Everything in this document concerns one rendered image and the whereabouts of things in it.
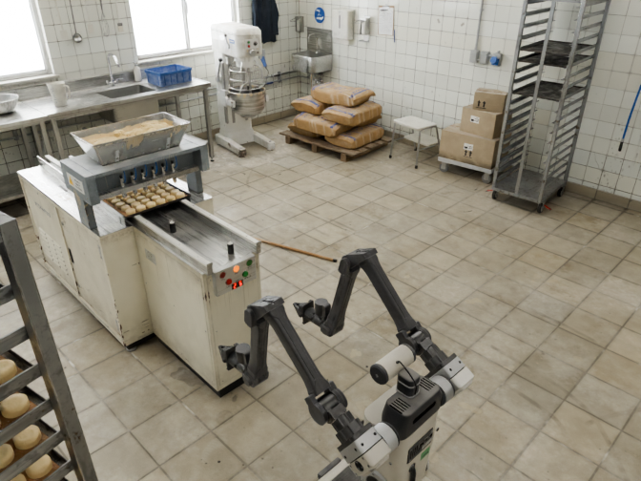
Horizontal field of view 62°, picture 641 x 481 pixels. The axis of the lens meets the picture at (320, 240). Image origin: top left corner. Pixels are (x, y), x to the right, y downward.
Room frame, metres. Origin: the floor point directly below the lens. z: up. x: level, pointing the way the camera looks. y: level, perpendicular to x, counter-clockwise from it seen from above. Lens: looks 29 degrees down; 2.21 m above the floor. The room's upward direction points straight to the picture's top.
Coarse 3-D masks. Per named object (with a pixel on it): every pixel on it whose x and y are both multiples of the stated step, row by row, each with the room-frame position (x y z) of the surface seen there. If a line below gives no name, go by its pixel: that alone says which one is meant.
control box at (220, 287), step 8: (248, 256) 2.27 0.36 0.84; (224, 264) 2.19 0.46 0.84; (232, 264) 2.19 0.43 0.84; (240, 264) 2.22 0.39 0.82; (216, 272) 2.13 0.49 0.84; (232, 272) 2.18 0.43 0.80; (240, 272) 2.22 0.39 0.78; (248, 272) 2.25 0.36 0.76; (216, 280) 2.12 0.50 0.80; (224, 280) 2.15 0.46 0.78; (232, 280) 2.18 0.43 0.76; (240, 280) 2.21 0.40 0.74; (248, 280) 2.25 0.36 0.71; (216, 288) 2.12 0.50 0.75; (224, 288) 2.15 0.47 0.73; (232, 288) 2.18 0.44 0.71
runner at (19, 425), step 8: (48, 400) 0.76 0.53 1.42; (32, 408) 0.73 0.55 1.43; (40, 408) 0.74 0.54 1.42; (48, 408) 0.75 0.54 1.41; (24, 416) 0.72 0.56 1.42; (32, 416) 0.73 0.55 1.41; (40, 416) 0.74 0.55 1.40; (16, 424) 0.70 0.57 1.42; (24, 424) 0.71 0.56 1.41; (0, 432) 0.68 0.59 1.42; (8, 432) 0.69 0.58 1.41; (16, 432) 0.70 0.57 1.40; (0, 440) 0.67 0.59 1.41; (8, 440) 0.68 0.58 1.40
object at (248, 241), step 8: (184, 200) 2.79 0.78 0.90; (184, 208) 2.77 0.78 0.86; (192, 208) 2.71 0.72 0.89; (200, 208) 2.69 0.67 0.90; (200, 216) 2.65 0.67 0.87; (208, 216) 2.59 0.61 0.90; (208, 224) 2.60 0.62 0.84; (216, 224) 2.54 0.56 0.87; (224, 224) 2.49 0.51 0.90; (224, 232) 2.49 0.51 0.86; (232, 232) 2.44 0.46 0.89; (240, 232) 2.41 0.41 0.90; (240, 240) 2.39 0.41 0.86; (248, 240) 2.34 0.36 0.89; (256, 240) 2.32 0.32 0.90; (248, 248) 2.34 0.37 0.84; (256, 248) 2.29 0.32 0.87
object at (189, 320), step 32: (160, 224) 2.61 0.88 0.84; (192, 224) 2.61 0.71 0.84; (160, 256) 2.39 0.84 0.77; (224, 256) 2.27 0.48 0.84; (256, 256) 2.32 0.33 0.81; (160, 288) 2.44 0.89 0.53; (192, 288) 2.19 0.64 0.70; (256, 288) 2.31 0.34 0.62; (160, 320) 2.50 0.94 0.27; (192, 320) 2.22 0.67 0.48; (224, 320) 2.17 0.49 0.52; (192, 352) 2.26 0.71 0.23; (224, 384) 2.14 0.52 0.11
